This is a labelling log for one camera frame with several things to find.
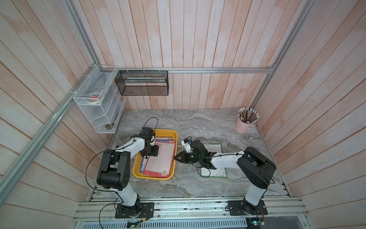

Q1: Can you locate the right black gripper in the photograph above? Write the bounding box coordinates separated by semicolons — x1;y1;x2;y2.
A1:
173;151;203;164

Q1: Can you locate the green floral stationery paper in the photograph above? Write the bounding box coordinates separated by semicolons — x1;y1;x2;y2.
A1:
199;142;228;178

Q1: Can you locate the yellow plastic storage tray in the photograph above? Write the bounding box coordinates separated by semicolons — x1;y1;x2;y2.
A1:
132;128;178;181

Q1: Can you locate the pink red-bordered stationery paper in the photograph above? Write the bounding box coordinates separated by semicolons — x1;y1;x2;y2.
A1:
143;142;175;178

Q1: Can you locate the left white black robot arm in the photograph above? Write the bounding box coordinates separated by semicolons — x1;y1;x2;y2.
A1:
97;127;159;219

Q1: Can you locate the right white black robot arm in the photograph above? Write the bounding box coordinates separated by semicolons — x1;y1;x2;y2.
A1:
174;138;276;216

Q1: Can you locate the stack of coloured stationery paper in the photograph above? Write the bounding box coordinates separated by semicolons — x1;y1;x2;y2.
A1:
139;137;176;176

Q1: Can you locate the pink pencil cup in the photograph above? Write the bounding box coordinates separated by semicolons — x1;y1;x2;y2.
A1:
235;118;252;134

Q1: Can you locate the bundle of pencils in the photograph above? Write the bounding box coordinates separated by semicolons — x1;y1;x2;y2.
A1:
239;107;260;124

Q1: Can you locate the tape roll on shelf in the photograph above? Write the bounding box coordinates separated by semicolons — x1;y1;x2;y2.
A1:
85;91;103;105

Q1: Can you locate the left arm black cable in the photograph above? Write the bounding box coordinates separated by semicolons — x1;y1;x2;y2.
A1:
85;116;159;229

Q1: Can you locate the black mesh wall basket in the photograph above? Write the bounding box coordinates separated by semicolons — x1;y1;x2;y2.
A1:
115;70;169;96

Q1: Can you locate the white wire wall shelf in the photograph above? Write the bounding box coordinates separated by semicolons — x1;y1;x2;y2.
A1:
73;65;126;134

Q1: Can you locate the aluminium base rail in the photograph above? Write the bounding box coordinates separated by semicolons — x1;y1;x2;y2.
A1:
73;196;309;222

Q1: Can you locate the horizontal aluminium frame bar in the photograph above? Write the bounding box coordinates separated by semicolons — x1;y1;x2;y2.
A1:
101;65;274;74

